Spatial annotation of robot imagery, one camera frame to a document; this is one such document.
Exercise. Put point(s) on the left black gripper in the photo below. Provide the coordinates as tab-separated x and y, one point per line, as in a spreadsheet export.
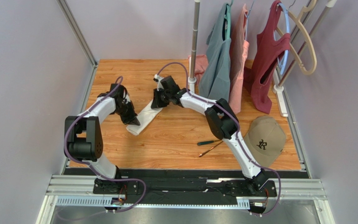
132	115

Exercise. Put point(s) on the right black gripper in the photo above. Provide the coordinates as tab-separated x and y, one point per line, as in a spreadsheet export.
160	98

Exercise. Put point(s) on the white cloth napkin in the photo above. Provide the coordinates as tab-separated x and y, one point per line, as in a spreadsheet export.
145	117

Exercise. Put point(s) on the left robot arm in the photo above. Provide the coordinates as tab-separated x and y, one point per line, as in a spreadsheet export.
83	141

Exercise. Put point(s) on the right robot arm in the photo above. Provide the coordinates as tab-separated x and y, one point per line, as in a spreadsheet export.
222	122

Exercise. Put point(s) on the metal clothes rack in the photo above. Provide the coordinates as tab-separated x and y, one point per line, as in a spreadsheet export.
279	80

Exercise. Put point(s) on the grey-blue hanging shirt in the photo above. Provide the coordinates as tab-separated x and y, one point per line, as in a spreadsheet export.
215	82

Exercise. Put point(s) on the salmon pink hanging shirt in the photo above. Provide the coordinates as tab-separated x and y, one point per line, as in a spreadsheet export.
238	55

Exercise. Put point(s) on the teal hanger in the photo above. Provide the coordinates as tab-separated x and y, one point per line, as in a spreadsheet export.
227	21

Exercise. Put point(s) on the tan baseball cap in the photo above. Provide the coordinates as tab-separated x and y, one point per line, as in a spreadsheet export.
265	140

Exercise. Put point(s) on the dark red tank top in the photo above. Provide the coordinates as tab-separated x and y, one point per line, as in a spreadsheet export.
258	79

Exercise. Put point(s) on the light blue hanger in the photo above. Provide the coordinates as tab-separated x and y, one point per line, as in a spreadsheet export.
282	60

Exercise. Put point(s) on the beige wooden hanger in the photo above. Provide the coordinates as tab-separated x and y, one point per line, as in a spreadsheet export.
304	40

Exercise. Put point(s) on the gold fork green handle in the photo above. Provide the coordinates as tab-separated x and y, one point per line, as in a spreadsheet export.
209	142

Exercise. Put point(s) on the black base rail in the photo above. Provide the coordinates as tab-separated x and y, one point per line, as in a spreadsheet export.
177	187

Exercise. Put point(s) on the gold utensil dark handle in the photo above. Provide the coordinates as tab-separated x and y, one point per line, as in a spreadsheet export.
210	149

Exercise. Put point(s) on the aluminium frame post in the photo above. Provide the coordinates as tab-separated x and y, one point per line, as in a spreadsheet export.
77	31

